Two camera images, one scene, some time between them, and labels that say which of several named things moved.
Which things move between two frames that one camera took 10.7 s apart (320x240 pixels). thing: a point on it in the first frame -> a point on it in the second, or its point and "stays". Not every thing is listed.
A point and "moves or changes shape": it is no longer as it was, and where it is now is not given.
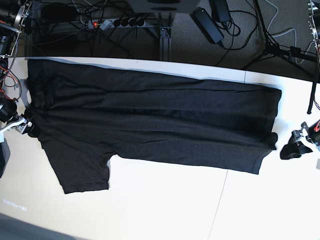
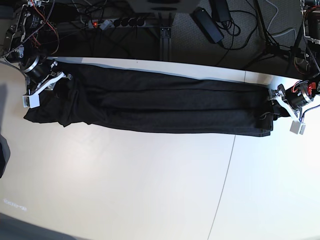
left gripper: [295, 148] -> [294, 98]
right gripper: [10, 118] -> [40, 74]
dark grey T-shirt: [83, 113] moves or changes shape
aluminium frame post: [165, 43] stays
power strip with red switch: [116, 23] stays
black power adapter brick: [208, 25] stays
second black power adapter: [219, 10] stays
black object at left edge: [5, 154] stays
